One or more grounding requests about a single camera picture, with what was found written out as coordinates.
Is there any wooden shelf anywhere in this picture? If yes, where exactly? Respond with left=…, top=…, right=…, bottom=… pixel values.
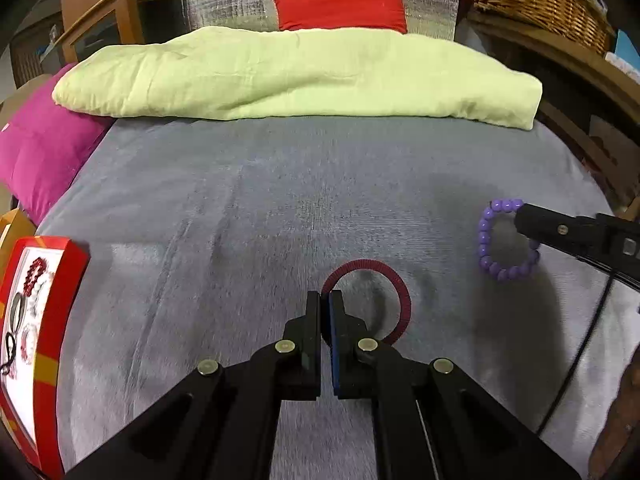
left=466, top=10, right=639, bottom=214

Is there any purple bead bracelet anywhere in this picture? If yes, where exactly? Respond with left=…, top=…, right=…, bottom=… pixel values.
left=476, top=198, right=542, bottom=282

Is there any magenta pillow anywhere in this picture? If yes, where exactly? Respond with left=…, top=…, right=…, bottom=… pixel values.
left=1, top=64, right=114, bottom=226

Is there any red bead bracelet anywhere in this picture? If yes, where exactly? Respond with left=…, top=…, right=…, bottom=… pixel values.
left=22, top=256, right=49, bottom=298

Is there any red jewelry box tray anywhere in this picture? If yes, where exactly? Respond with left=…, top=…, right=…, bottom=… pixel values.
left=1, top=236, right=89, bottom=479

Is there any black cord bracelet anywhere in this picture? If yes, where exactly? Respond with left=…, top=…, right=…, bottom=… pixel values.
left=0, top=331, right=19, bottom=377

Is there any wicker basket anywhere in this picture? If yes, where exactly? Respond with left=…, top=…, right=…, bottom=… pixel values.
left=474, top=0, right=615, bottom=55

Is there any wooden cabinet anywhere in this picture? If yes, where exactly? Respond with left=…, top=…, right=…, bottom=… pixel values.
left=58, top=0, right=182, bottom=63

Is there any black cable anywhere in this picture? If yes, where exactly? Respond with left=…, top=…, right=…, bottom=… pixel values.
left=534, top=268, right=618, bottom=436

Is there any dark maroon bangle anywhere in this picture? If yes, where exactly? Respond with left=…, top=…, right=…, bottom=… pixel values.
left=321, top=259, right=412, bottom=344

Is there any red cushion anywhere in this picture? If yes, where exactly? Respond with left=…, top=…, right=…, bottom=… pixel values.
left=273, top=0, right=408, bottom=34

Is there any silver glitter bangle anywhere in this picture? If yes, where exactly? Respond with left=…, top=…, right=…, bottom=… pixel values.
left=10, top=292, right=26, bottom=335

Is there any light green folded blanket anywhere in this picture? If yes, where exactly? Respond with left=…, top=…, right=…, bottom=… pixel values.
left=52, top=26, right=542, bottom=130

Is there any orange box lid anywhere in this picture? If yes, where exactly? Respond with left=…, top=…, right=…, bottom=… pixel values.
left=0, top=208, right=36, bottom=278

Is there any blue cardboard box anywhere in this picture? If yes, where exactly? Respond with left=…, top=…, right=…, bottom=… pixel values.
left=605, top=29, right=640, bottom=84

